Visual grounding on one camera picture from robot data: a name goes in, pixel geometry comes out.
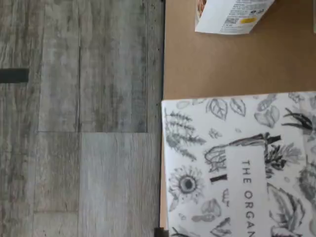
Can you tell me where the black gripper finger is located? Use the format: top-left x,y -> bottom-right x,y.
154,226 -> 170,237

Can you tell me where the white box yellow strip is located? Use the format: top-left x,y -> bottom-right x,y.
159,90 -> 316,237

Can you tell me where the black metal shelf rack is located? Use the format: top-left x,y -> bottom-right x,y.
158,0 -> 166,237

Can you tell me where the brown shelf board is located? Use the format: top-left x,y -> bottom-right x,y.
159,0 -> 316,237

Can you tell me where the black floor tape strip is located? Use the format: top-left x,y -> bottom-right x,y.
0,68 -> 30,84

